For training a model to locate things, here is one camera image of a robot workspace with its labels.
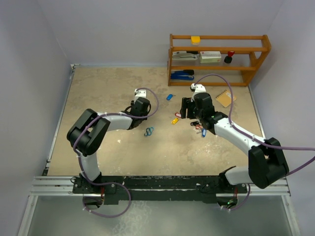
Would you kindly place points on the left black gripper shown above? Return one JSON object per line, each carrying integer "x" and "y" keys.
{"x": 132, "y": 103}

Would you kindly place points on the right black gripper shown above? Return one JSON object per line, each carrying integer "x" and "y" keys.
{"x": 187, "y": 103}

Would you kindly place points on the black key fob with key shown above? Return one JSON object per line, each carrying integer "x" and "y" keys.
{"x": 195, "y": 123}

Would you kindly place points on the yellow key tag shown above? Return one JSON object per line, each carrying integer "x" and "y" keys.
{"x": 174, "y": 121}

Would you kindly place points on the blue key tag with keys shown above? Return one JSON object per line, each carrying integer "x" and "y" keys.
{"x": 202, "y": 132}

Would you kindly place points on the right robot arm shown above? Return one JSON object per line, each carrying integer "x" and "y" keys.
{"x": 266, "y": 161}

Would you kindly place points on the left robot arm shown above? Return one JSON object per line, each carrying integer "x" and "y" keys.
{"x": 88, "y": 132}

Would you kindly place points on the red key tag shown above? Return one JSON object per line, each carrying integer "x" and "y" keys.
{"x": 177, "y": 114}

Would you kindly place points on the blue key tag far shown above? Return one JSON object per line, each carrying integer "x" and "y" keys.
{"x": 169, "y": 97}

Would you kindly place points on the dark blue S carabiner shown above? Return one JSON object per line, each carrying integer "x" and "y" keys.
{"x": 150, "y": 131}

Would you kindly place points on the blue stapler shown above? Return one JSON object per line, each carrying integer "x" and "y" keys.
{"x": 182, "y": 75}

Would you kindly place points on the yellow spiral notebook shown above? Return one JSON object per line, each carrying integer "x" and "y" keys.
{"x": 225, "y": 98}

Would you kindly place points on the wooden shelf rack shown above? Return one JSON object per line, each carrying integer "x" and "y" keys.
{"x": 250, "y": 53}

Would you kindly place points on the grey stapler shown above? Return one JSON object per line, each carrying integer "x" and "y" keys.
{"x": 185, "y": 55}

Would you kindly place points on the white red box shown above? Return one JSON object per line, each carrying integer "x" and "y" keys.
{"x": 210, "y": 56}

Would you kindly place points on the red black stamp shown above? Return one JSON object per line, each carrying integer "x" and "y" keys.
{"x": 228, "y": 58}

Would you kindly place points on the yellow block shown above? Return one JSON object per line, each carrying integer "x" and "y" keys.
{"x": 195, "y": 40}

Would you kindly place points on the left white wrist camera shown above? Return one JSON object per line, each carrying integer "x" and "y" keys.
{"x": 140, "y": 93}

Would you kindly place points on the black base frame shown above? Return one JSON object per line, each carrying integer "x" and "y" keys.
{"x": 112, "y": 189}

